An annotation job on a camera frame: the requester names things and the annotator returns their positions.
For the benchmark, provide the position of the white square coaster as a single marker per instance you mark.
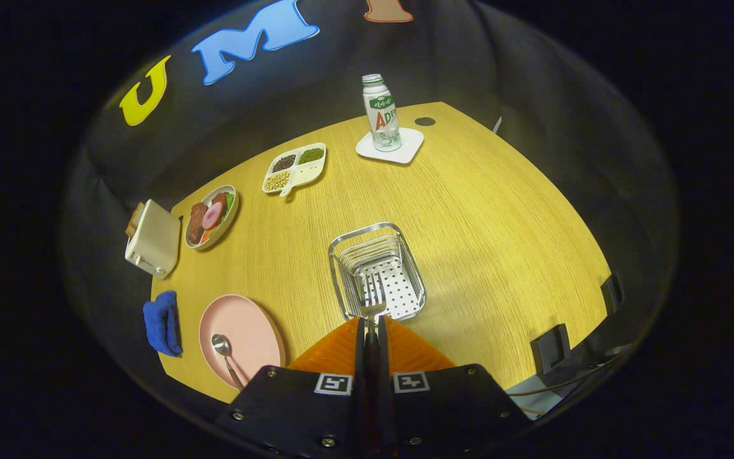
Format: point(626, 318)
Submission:
point(405, 150)

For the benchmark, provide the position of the blue folded cloth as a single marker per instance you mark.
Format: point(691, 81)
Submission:
point(162, 322)

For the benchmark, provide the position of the dark table grommet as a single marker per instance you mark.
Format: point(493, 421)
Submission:
point(425, 121)

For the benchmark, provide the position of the white divided dish with beans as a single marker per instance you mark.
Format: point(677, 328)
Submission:
point(294, 169)

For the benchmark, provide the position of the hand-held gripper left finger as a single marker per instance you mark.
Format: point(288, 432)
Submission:
point(297, 408)

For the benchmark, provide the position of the cream toaster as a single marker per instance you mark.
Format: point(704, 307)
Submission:
point(153, 239)

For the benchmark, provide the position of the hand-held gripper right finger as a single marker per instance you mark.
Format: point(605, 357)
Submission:
point(443, 408)

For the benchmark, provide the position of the black table clamp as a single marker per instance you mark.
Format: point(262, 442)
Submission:
point(611, 293)
point(548, 348)

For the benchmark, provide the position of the plate of meat and vegetables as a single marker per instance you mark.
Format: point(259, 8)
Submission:
point(211, 217)

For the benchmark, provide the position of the pink plate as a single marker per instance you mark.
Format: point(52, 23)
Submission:
point(252, 331)

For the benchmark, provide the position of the white drink bottle green cap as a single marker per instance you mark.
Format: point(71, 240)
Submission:
point(381, 115)

